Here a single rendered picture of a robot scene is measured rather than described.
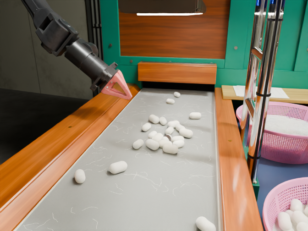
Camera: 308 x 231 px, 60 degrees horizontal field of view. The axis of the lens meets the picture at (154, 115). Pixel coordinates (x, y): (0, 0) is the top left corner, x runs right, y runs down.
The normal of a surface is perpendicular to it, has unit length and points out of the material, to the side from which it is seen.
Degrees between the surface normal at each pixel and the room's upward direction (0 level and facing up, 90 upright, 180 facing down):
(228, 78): 90
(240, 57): 90
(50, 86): 90
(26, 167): 0
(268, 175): 0
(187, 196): 0
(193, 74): 90
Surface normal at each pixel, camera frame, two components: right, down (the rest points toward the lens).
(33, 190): 0.70, -0.61
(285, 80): -0.19, 0.35
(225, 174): 0.00, -0.93
